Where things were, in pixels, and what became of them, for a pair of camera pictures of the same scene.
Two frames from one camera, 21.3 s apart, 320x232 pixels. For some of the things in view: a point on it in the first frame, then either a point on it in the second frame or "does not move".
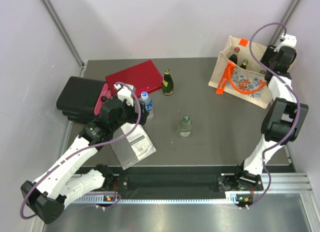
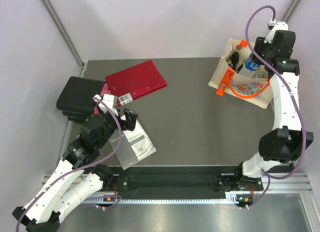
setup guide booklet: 136,146 does not move
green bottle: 244,64 -> 240,66
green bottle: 167,84 -> 229,61
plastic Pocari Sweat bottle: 148,103 -> 251,66
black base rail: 187,181 does not move
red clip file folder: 144,77 does not move
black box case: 79,98 does not move
